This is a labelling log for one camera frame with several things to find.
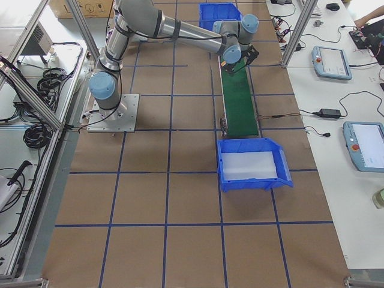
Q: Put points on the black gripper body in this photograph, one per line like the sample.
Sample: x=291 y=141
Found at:
x=231 y=67

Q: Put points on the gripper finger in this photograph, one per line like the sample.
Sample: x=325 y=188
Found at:
x=237 y=68
x=229 y=68

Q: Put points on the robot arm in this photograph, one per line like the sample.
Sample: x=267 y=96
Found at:
x=229 y=39

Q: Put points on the green conveyor belt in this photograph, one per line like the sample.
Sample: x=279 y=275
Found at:
x=239 y=118

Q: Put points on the left blue plastic bin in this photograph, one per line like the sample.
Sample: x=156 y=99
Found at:
x=212 y=12

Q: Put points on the blue plastic bin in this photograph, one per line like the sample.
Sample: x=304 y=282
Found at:
x=254 y=145
x=212 y=12

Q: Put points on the left teach pendant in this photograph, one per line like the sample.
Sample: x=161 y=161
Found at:
x=331 y=63

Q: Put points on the teach pendant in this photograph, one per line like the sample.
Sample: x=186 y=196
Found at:
x=364 y=142
x=331 y=63

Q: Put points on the black power brick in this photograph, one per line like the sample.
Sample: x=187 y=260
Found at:
x=330 y=113

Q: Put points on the right blue plastic bin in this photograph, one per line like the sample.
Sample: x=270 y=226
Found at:
x=254 y=145

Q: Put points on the white foam pad right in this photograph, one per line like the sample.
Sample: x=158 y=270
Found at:
x=248 y=165

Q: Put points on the right teach pendant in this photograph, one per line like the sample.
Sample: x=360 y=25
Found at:
x=364 y=142

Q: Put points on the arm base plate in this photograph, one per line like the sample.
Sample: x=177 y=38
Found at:
x=123 y=119

